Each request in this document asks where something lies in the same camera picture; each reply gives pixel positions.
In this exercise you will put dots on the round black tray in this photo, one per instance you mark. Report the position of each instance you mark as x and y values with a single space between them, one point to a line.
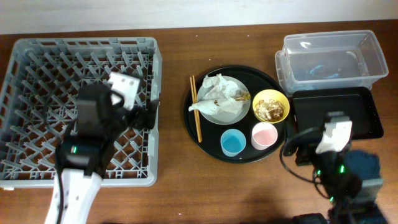
255 81

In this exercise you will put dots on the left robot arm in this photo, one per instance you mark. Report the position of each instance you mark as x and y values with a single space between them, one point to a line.
82 157

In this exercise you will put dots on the peanut shells and rice waste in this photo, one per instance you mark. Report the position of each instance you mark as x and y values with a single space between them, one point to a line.
270 111

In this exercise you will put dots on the blue cup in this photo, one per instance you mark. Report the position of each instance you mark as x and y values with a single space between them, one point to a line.
232 141

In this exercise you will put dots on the grey round plate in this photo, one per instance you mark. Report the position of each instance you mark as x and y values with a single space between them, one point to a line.
226 118

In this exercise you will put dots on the black rectangular bin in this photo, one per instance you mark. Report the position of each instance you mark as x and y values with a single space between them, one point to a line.
311 107

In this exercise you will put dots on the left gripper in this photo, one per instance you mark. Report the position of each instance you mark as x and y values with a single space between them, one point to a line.
148 112

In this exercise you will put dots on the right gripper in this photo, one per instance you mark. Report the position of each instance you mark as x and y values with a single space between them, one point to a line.
306 145

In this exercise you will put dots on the clear plastic bin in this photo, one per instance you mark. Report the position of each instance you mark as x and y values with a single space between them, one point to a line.
325 60

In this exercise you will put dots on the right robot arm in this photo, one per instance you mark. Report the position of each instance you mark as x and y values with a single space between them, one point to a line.
350 180

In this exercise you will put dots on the grey plastic dishwasher rack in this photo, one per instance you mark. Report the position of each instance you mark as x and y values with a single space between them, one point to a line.
39 96

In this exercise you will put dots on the pink cup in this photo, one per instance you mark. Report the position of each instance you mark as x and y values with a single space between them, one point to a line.
263 135

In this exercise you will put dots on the yellow bowl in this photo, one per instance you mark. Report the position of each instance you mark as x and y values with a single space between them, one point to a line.
275 95

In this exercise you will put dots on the white tissue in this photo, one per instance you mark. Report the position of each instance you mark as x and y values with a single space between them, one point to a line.
224 96

